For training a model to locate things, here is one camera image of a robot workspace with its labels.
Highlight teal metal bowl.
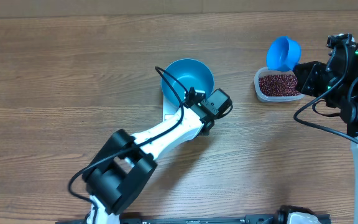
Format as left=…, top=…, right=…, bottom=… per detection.
left=161, top=58, right=214, bottom=107

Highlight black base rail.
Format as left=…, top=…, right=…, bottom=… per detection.
left=55, top=205, right=332, bottom=224

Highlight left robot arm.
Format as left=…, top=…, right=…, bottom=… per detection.
left=82, top=88, right=232, bottom=223

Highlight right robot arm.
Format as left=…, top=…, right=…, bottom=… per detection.
left=293, top=42, right=358, bottom=223

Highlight red beans in container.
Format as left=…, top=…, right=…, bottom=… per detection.
left=258, top=74, right=300, bottom=96

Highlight white digital kitchen scale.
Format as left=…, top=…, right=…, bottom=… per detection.
left=162, top=96, right=179, bottom=121

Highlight blue plastic measuring scoop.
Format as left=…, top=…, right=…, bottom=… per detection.
left=266, top=36, right=301, bottom=72

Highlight clear plastic food container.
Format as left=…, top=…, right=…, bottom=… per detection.
left=254, top=67, right=304, bottom=103

